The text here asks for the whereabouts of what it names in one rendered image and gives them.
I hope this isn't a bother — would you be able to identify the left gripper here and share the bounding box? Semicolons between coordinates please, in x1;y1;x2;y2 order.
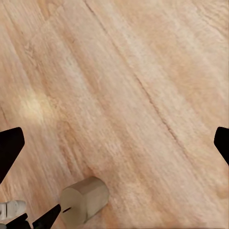
7;204;61;229

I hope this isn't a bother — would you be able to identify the pillar candle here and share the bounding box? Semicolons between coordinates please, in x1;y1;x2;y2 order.
57;177;109;227

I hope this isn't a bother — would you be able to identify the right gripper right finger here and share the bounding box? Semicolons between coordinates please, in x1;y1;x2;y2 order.
214;127;229;165

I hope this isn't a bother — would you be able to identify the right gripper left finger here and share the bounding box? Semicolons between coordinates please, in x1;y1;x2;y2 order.
0;127;25;184

